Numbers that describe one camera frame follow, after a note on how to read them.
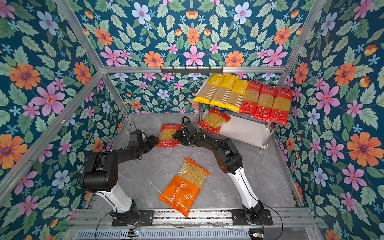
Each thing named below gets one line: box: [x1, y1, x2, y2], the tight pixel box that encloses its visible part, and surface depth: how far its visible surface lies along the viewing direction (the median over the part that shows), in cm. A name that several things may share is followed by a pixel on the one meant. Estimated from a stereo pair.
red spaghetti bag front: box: [239, 79, 263, 115], surface depth 79 cm
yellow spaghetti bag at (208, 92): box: [193, 73, 225, 105], surface depth 84 cm
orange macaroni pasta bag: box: [158, 157, 211, 218], surface depth 81 cm
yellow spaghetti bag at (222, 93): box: [209, 74, 240, 108], surface depth 82 cm
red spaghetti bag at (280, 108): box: [269, 86, 295, 126], surface depth 76 cm
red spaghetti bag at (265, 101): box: [251, 84, 278, 123], surface depth 75 cm
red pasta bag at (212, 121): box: [197, 107, 232, 136], surface depth 103 cm
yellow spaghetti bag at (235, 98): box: [224, 79, 250, 113], surface depth 80 cm
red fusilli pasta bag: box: [156, 123, 183, 148], surface depth 103 cm
